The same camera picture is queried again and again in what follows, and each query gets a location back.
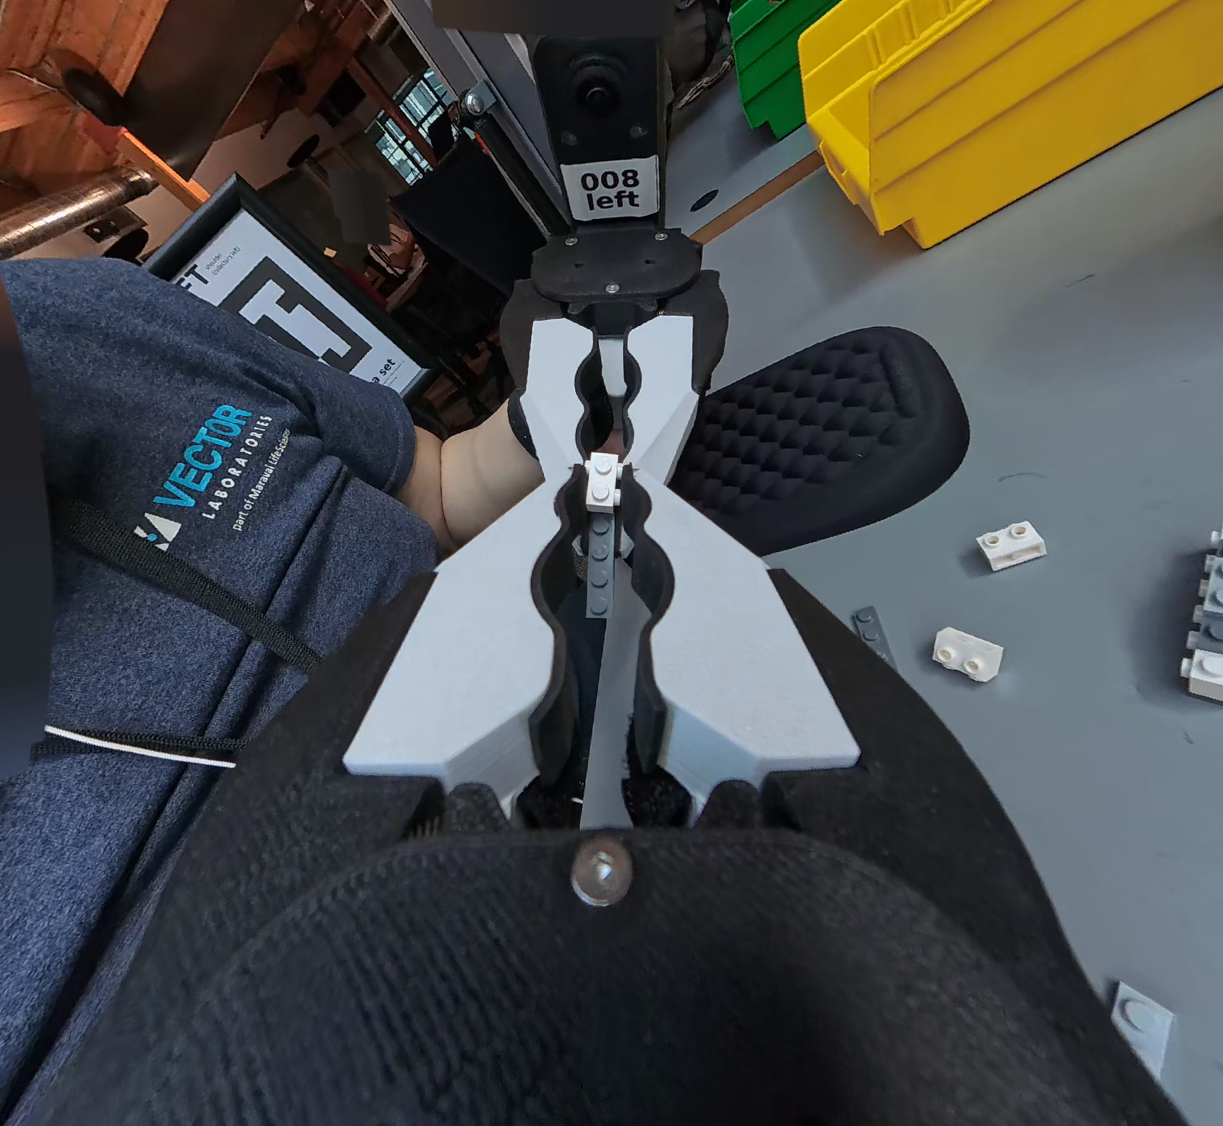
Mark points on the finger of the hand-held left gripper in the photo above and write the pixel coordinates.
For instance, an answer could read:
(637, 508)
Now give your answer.
(669, 380)
(550, 380)

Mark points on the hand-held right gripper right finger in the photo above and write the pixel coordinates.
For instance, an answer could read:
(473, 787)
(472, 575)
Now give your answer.
(744, 667)

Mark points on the dark grey lego plate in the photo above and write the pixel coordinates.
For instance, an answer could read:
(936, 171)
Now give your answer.
(871, 629)
(600, 572)

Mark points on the person's left forearm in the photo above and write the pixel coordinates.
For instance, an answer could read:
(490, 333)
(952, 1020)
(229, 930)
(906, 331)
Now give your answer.
(448, 496)

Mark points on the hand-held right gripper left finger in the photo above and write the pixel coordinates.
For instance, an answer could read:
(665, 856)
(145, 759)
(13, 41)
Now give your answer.
(458, 667)

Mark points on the black padded wrist rest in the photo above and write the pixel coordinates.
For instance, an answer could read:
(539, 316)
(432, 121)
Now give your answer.
(821, 438)

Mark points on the grey framed panel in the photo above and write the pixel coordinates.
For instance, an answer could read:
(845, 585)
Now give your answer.
(506, 84)

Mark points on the small white lego brick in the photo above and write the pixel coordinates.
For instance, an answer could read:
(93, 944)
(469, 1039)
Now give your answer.
(1010, 545)
(607, 481)
(966, 652)

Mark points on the person's navy sweatshirt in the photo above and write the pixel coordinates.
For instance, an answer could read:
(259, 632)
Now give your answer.
(190, 715)

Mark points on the yellow plastic bin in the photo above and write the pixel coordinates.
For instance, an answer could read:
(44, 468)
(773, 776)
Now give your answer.
(1002, 75)

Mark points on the green plastic bin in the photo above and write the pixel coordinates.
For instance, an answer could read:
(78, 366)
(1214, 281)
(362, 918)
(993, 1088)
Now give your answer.
(792, 27)

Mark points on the black framed marker sign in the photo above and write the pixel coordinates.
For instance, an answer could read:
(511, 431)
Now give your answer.
(286, 314)

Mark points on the person's left hand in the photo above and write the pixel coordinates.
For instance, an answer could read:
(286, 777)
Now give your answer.
(516, 476)

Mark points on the small light grey lego plate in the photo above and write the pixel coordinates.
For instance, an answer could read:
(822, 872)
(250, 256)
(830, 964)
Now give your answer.
(1141, 1026)

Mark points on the white lego beam grey plates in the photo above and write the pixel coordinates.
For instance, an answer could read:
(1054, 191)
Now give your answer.
(1208, 667)

